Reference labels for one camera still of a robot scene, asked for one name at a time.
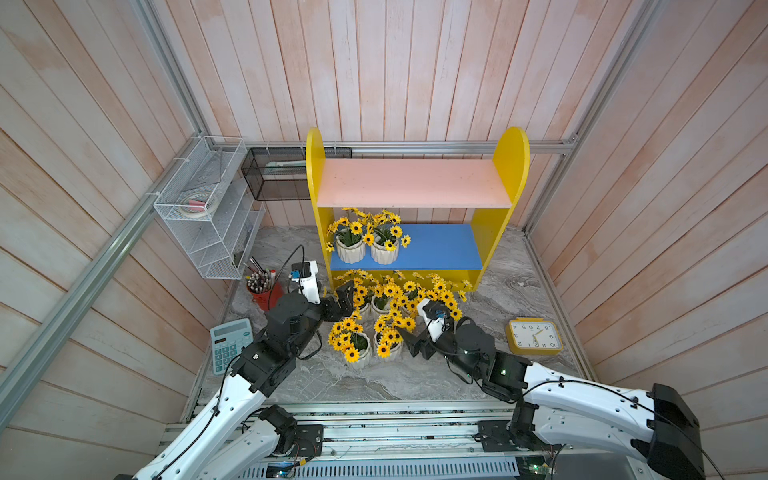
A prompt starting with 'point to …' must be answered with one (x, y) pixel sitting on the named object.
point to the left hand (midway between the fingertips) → (338, 287)
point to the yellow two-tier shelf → (454, 210)
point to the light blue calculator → (227, 342)
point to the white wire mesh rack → (219, 245)
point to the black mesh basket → (280, 173)
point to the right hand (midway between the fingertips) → (411, 313)
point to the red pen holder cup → (265, 288)
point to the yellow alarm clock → (534, 336)
